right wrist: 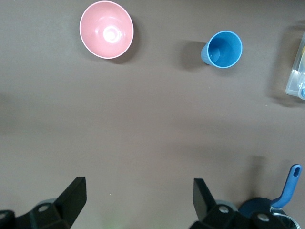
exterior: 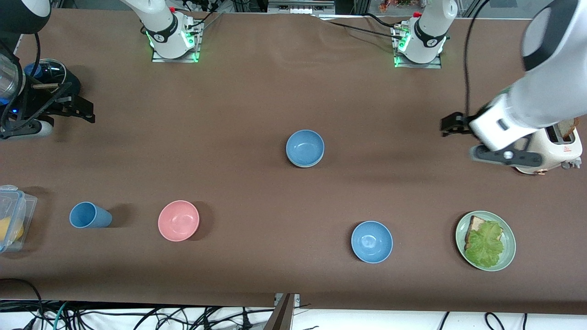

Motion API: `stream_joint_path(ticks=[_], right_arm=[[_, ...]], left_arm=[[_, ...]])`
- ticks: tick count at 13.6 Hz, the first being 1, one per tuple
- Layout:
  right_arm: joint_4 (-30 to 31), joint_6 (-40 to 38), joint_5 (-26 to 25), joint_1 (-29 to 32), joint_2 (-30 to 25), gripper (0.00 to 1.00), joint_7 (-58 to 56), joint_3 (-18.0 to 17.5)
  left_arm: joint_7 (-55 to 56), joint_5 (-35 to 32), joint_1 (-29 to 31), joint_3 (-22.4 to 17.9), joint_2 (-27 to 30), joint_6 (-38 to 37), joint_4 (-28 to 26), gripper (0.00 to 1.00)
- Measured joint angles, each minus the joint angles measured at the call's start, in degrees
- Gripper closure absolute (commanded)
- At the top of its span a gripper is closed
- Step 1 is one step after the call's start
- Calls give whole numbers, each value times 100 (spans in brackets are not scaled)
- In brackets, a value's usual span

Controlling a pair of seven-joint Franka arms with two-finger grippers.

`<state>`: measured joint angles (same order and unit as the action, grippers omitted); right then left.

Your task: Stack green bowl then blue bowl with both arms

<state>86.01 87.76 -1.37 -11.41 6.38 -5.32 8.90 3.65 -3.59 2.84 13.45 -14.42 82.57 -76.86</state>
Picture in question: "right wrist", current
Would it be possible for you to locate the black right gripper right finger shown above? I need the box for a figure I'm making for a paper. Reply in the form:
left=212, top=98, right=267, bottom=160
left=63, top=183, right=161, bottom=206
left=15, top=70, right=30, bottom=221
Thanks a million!
left=189, top=178, right=282, bottom=229

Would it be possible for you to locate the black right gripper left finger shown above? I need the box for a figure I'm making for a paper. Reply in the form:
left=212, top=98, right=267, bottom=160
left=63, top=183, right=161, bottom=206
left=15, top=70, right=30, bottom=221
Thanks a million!
left=0, top=177, right=87, bottom=229

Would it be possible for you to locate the pink bowl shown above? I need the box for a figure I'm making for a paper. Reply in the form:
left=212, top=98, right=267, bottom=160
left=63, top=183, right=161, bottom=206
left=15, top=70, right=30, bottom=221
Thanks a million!
left=79, top=0, right=134, bottom=60

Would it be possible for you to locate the glass lid blue knob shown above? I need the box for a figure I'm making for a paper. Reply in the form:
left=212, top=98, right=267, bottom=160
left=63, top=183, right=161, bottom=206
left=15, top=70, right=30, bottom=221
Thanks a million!
left=270, top=207, right=302, bottom=229

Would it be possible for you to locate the clear plastic container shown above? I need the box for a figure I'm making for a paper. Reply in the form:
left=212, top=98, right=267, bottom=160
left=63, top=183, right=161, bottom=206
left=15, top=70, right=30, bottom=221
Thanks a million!
left=285, top=32, right=305, bottom=101

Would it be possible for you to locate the blue cup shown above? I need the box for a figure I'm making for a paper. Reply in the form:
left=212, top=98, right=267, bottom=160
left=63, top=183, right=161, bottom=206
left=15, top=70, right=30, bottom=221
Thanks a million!
left=200, top=30, right=243, bottom=69

